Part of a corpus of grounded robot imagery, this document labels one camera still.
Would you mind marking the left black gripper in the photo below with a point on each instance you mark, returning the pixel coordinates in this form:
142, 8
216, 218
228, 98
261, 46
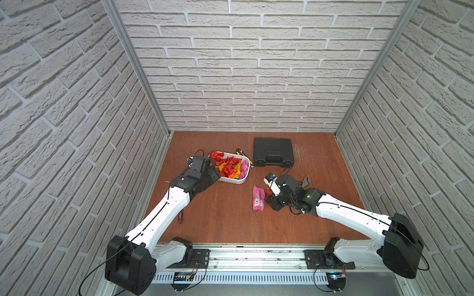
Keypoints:
211, 174

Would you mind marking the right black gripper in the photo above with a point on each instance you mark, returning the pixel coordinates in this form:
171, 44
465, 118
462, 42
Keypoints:
271, 199

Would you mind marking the pink tea bag packet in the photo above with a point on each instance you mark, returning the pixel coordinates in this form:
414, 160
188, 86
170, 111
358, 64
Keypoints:
258, 198

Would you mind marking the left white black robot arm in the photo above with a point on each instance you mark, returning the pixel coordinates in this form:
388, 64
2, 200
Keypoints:
130, 262

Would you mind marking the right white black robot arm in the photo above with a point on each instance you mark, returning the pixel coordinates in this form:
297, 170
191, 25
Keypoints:
392, 241

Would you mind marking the white plastic storage box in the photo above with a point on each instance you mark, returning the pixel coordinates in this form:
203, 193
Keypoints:
219, 158

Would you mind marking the yellow tea bag in box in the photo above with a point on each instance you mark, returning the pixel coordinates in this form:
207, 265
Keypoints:
229, 171

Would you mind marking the black plastic tool case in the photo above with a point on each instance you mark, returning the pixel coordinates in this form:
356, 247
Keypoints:
273, 152

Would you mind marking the right controller board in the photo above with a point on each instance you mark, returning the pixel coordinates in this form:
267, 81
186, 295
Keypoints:
336, 282

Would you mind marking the controller board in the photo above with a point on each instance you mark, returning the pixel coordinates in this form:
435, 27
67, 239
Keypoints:
336, 282
182, 280

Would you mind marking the left controller board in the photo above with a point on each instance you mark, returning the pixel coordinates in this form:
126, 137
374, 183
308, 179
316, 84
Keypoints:
182, 280

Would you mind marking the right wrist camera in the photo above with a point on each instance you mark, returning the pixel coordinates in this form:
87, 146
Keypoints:
193, 158

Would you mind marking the orange handled pliers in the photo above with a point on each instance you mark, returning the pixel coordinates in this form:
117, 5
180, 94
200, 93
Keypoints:
305, 182

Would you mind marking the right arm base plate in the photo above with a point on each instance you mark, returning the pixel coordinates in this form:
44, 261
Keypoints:
322, 259

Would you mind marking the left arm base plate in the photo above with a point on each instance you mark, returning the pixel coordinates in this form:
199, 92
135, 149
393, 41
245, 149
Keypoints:
192, 257

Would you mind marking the aluminium front rail frame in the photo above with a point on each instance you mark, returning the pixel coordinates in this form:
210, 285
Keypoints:
259, 264

